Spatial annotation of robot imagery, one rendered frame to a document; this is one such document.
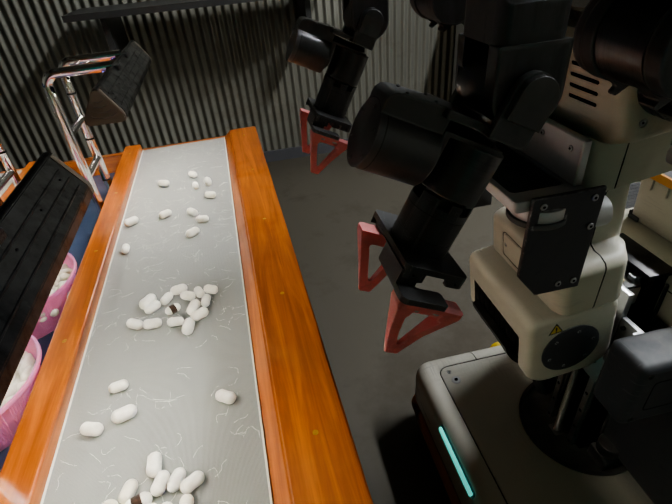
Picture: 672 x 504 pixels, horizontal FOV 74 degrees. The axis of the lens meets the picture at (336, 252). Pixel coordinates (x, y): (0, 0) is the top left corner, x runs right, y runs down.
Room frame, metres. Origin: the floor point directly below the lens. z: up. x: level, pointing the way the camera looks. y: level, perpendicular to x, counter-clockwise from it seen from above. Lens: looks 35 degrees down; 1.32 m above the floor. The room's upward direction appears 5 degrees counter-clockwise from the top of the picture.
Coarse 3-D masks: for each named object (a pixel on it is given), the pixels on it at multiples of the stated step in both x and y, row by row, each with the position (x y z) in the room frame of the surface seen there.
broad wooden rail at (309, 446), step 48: (240, 144) 1.50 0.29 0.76; (240, 192) 1.13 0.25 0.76; (240, 240) 0.91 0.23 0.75; (288, 240) 0.86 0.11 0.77; (288, 288) 0.69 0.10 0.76; (288, 336) 0.56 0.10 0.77; (288, 384) 0.45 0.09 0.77; (288, 432) 0.37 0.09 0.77; (336, 432) 0.36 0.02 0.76; (288, 480) 0.31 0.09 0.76; (336, 480) 0.30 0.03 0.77
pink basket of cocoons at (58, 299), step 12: (72, 264) 0.86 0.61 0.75; (72, 276) 0.80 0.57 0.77; (60, 288) 0.75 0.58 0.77; (48, 300) 0.72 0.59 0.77; (60, 300) 0.75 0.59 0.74; (48, 312) 0.73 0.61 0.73; (60, 312) 0.75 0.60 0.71; (36, 324) 0.71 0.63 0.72; (48, 324) 0.73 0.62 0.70; (36, 336) 0.71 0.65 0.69
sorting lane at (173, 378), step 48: (192, 144) 1.61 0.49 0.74; (144, 192) 1.24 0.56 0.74; (192, 192) 1.21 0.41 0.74; (144, 240) 0.96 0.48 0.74; (192, 240) 0.94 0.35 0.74; (144, 288) 0.77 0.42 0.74; (192, 288) 0.75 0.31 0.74; (240, 288) 0.73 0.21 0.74; (96, 336) 0.63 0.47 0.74; (144, 336) 0.62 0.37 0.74; (192, 336) 0.61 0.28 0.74; (240, 336) 0.59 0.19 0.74; (96, 384) 0.51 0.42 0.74; (144, 384) 0.50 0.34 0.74; (192, 384) 0.49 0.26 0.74; (240, 384) 0.48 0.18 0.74; (144, 432) 0.41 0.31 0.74; (192, 432) 0.40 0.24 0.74; (240, 432) 0.40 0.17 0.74; (48, 480) 0.35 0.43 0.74; (96, 480) 0.34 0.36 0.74; (144, 480) 0.34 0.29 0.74; (240, 480) 0.32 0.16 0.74
